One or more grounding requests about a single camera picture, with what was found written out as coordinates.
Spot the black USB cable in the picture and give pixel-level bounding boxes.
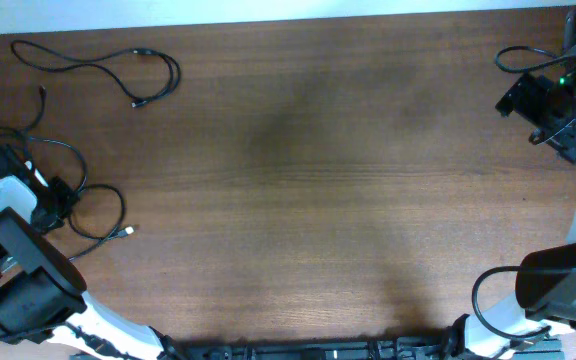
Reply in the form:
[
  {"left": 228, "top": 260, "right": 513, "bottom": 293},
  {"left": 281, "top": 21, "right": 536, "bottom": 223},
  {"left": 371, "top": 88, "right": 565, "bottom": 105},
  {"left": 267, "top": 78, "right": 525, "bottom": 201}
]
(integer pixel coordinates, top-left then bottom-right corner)
[
  {"left": 66, "top": 183, "right": 136, "bottom": 263},
  {"left": 0, "top": 85, "right": 89, "bottom": 194},
  {"left": 10, "top": 38, "right": 183, "bottom": 109}
]

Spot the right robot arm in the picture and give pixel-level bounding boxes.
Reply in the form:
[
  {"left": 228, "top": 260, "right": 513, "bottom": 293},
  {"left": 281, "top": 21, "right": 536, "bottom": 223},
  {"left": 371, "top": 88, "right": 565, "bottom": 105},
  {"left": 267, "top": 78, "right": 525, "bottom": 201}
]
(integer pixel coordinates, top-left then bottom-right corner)
[{"left": 412, "top": 6, "right": 576, "bottom": 359}]

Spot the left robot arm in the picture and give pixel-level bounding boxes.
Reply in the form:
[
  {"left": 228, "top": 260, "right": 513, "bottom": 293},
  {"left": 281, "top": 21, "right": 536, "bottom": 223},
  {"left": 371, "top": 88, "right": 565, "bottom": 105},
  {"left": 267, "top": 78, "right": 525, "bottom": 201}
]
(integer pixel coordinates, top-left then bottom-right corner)
[{"left": 0, "top": 145, "right": 182, "bottom": 359}]

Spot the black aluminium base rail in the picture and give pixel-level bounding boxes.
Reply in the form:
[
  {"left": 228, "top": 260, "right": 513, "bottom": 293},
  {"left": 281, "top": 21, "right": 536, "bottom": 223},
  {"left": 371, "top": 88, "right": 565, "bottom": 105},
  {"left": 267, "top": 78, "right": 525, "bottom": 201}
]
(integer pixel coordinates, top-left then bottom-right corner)
[{"left": 70, "top": 330, "right": 565, "bottom": 360}]

